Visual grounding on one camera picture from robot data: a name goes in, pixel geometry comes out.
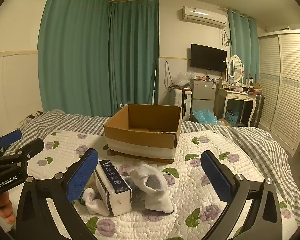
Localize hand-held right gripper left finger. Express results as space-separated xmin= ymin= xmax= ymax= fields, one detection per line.
xmin=15 ymin=148 xmax=99 ymax=240

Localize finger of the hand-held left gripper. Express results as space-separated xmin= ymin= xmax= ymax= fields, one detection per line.
xmin=0 ymin=138 xmax=45 ymax=167
xmin=0 ymin=129 xmax=22 ymax=158

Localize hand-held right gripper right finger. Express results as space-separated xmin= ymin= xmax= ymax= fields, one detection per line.
xmin=200 ymin=150 xmax=284 ymax=240

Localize small white sock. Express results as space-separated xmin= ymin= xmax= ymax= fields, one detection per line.
xmin=81 ymin=187 xmax=110 ymax=217

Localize white tissue pack dark label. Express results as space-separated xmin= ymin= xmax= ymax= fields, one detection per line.
xmin=94 ymin=159 xmax=133 ymax=217

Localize large white sock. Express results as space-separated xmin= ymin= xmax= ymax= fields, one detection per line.
xmin=130 ymin=163 xmax=174 ymax=213

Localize brown cardboard box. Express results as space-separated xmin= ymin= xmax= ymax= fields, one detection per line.
xmin=104 ymin=104 xmax=182 ymax=165

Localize person's left hand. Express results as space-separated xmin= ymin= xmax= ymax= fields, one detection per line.
xmin=0 ymin=191 xmax=16 ymax=225

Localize brown patterned pillow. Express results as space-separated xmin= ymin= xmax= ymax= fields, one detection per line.
xmin=19 ymin=110 xmax=44 ymax=128

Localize white floral quilt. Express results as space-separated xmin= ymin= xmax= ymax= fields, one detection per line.
xmin=5 ymin=129 xmax=298 ymax=240

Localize blue plastic bag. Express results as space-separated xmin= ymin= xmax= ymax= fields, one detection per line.
xmin=192 ymin=106 xmax=223 ymax=125

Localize blue storage basket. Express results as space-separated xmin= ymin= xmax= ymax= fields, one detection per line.
xmin=225 ymin=109 xmax=240 ymax=126

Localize dark suitcase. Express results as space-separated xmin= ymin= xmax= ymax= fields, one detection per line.
xmin=250 ymin=94 xmax=265 ymax=127

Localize white suitcase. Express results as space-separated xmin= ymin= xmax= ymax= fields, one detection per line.
xmin=174 ymin=88 xmax=192 ymax=115

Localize white dressing table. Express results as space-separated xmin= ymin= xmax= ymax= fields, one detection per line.
xmin=214 ymin=86 xmax=257 ymax=127

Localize silver small fridge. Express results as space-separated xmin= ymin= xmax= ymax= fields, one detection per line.
xmin=190 ymin=79 xmax=219 ymax=120

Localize wide green curtain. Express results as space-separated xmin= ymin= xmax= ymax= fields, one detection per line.
xmin=37 ymin=0 xmax=111 ymax=117

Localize clear plastic bag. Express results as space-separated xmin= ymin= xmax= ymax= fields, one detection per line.
xmin=174 ymin=71 xmax=194 ymax=88

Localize white pole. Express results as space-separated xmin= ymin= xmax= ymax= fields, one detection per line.
xmin=152 ymin=65 xmax=157 ymax=105

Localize white oval mirror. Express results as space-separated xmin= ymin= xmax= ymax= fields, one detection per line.
xmin=227 ymin=55 xmax=243 ymax=83

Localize white louvred wardrobe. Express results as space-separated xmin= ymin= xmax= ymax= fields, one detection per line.
xmin=258 ymin=29 xmax=300 ymax=157

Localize narrow green curtain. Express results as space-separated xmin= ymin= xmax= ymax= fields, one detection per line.
xmin=109 ymin=0 xmax=159 ymax=117

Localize light blue curtain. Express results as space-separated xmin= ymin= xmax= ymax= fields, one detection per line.
xmin=227 ymin=10 xmax=260 ymax=80

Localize air conditioner pipe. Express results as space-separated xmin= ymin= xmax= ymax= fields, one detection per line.
xmin=221 ymin=27 xmax=232 ymax=48

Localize white air conditioner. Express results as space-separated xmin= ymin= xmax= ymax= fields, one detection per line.
xmin=182 ymin=5 xmax=227 ymax=29

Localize hanging black cables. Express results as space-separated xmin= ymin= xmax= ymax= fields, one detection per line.
xmin=164 ymin=60 xmax=177 ymax=92

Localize black wall television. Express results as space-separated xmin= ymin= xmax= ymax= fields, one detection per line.
xmin=191 ymin=43 xmax=227 ymax=72

